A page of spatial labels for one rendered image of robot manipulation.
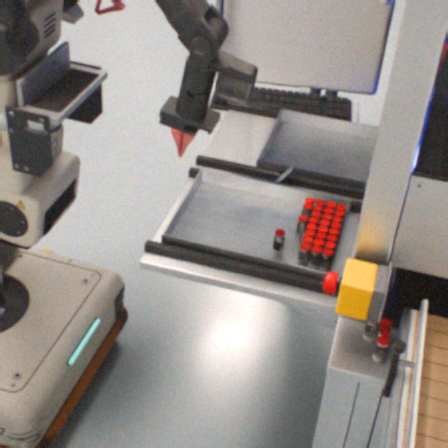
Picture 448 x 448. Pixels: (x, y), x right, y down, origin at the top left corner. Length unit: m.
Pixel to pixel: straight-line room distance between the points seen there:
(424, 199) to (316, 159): 0.63
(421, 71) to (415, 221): 0.26
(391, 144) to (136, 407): 1.42
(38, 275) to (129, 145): 1.27
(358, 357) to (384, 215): 0.26
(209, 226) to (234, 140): 0.36
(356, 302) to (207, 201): 0.51
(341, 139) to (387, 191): 0.70
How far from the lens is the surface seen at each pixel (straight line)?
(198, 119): 1.40
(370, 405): 1.61
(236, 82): 1.35
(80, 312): 2.29
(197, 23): 1.30
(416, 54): 1.16
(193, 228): 1.60
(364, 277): 1.30
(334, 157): 1.88
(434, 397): 1.29
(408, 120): 1.21
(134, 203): 3.17
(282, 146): 1.90
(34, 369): 2.15
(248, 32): 2.30
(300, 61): 2.32
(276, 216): 1.65
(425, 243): 1.33
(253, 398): 2.44
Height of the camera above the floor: 1.86
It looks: 37 degrees down
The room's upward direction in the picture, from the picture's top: 5 degrees clockwise
